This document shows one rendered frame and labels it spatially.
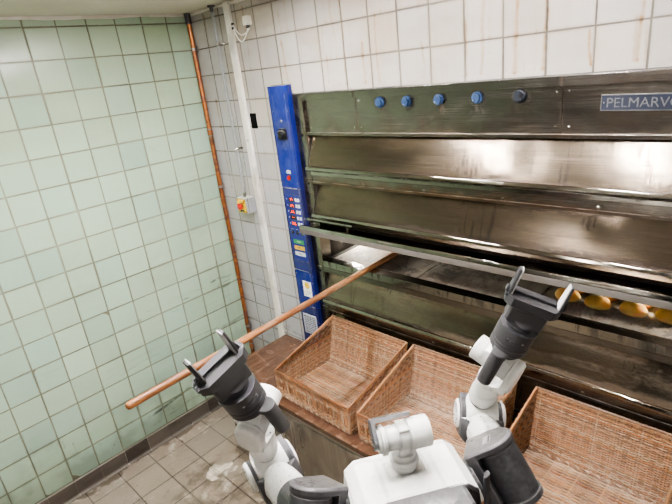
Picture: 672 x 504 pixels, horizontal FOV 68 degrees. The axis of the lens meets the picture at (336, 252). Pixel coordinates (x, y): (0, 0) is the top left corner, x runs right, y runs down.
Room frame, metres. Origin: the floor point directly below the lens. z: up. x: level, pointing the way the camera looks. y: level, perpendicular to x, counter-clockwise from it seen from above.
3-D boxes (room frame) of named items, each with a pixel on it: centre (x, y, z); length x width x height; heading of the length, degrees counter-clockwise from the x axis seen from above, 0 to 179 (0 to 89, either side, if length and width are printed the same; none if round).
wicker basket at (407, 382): (1.85, -0.36, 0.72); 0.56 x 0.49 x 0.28; 45
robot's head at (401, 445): (0.85, -0.10, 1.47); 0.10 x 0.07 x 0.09; 100
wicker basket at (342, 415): (2.27, 0.05, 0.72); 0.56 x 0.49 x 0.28; 43
